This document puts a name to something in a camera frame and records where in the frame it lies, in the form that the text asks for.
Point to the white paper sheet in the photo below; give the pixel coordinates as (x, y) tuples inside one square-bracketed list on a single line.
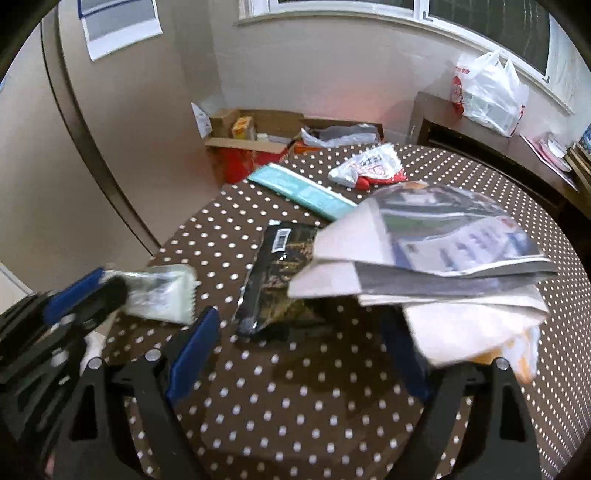
[(120, 25)]

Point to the white plastic shopping bag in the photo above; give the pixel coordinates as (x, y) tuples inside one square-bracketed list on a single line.
[(489, 97)]

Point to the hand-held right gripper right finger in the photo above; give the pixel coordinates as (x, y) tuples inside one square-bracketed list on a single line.
[(406, 360)]

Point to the small cardboard box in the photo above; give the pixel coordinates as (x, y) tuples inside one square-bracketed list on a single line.
[(222, 123)]

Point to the pink paper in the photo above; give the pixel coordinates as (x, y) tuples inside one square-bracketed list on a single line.
[(542, 150)]

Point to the crumpled white plastic bag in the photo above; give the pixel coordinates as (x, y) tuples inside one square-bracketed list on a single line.
[(341, 136)]

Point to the white paper tag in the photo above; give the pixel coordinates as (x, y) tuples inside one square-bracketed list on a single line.
[(202, 119)]

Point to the red gift box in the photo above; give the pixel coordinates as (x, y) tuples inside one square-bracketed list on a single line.
[(240, 161)]

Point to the stainless steel refrigerator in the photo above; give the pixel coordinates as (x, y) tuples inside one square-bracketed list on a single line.
[(138, 115)]

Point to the white orange wrapper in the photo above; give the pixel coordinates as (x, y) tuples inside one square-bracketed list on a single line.
[(524, 353)]

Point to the yellow carton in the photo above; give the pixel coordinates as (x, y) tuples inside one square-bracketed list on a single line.
[(243, 128)]

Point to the white red plastic wrapper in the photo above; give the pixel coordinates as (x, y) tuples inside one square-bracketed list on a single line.
[(369, 166)]

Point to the teal flat packet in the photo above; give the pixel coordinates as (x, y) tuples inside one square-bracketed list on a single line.
[(300, 189)]

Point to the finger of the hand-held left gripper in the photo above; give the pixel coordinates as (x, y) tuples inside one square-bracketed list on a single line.
[(111, 295), (74, 293)]

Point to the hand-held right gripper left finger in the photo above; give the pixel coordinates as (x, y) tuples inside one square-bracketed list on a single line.
[(194, 355)]

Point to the dark wooden cabinet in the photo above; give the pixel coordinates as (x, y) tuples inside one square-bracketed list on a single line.
[(461, 134)]

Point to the large flat cardboard box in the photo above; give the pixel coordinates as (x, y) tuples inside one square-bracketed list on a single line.
[(277, 121)]

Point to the black snack packet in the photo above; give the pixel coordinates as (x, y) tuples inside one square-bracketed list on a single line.
[(277, 267)]

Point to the clear wrapper packet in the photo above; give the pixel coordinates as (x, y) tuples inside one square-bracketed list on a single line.
[(161, 295)]

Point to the brown polka dot tablecloth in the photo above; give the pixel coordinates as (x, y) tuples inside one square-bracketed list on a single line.
[(300, 392)]

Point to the newspaper flyers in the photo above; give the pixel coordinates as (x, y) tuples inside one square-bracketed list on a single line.
[(438, 258)]

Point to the white framed window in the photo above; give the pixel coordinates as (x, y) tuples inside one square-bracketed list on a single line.
[(369, 11)]

